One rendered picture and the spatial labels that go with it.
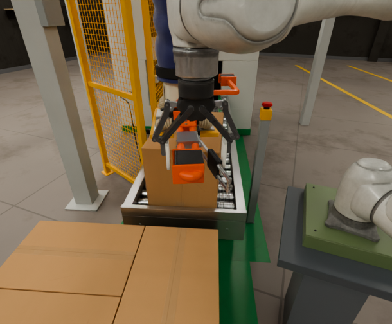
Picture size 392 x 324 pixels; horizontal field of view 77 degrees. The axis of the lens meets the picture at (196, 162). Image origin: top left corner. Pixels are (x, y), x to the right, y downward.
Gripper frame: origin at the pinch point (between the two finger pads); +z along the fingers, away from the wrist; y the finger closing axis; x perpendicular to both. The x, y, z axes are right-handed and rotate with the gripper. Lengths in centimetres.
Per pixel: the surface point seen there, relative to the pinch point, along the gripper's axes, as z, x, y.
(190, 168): -1.4, 5.0, 1.6
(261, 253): 122, -68, -54
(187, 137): -1.3, -11.3, 1.6
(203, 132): 11.2, -42.7, -6.4
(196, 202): 60, -56, -5
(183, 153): -2.1, -0.8, 3.0
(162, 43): -22, -53, 9
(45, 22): -27, -130, 84
